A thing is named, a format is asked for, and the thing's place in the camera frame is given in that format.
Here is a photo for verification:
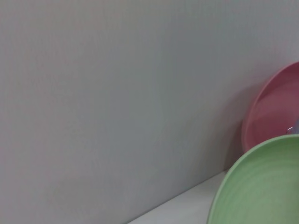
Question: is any pink plastic plate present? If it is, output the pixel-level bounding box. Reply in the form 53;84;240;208
242;61;299;154

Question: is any green plastic plate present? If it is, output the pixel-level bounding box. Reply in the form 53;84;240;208
206;134;299;224

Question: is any purple plastic plate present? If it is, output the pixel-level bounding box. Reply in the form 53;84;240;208
286;118;299;135

